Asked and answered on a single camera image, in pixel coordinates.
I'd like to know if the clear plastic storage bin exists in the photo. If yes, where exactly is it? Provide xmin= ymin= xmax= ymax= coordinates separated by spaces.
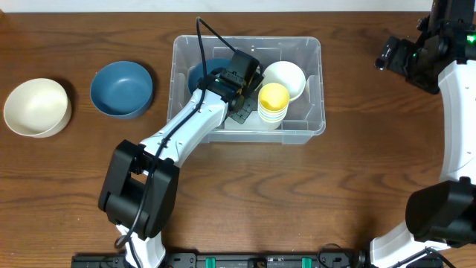
xmin=167 ymin=35 xmax=326 ymax=144

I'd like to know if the cream large bowl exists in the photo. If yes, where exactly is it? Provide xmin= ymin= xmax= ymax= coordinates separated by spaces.
xmin=3 ymin=78 xmax=72 ymax=138

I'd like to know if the cream plastic cup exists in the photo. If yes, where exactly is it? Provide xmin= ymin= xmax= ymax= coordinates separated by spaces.
xmin=259 ymin=119 xmax=283 ymax=130

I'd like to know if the white label in bin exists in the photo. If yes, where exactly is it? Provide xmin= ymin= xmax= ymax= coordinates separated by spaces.
xmin=224 ymin=111 xmax=267 ymax=131

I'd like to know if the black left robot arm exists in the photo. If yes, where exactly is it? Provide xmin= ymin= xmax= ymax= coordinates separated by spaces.
xmin=98 ymin=66 xmax=264 ymax=267

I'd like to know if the white small bowl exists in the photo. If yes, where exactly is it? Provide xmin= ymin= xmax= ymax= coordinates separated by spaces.
xmin=263 ymin=61 xmax=306 ymax=102

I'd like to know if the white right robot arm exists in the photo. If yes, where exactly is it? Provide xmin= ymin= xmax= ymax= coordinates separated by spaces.
xmin=358 ymin=0 xmax=475 ymax=267

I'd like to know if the orange-yellow plastic cup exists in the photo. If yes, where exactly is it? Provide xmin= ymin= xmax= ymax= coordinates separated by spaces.
xmin=260 ymin=115 xmax=286 ymax=124

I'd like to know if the pink plastic cup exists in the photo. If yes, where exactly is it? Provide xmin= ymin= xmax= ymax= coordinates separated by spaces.
xmin=258 ymin=106 xmax=288 ymax=117

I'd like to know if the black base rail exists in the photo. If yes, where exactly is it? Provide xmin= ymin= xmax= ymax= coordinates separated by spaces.
xmin=71 ymin=250 xmax=371 ymax=268

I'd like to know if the dark blue bowl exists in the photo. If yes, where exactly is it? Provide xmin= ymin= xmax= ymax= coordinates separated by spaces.
xmin=90 ymin=61 xmax=154 ymax=119
xmin=187 ymin=58 xmax=231 ymax=94

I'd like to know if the light blue plastic cup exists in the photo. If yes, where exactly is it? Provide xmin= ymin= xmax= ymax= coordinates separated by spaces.
xmin=258 ymin=111 xmax=287 ymax=121

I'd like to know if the yellow plastic cup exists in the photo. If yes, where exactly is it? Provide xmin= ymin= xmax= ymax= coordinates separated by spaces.
xmin=258 ymin=83 xmax=290 ymax=112

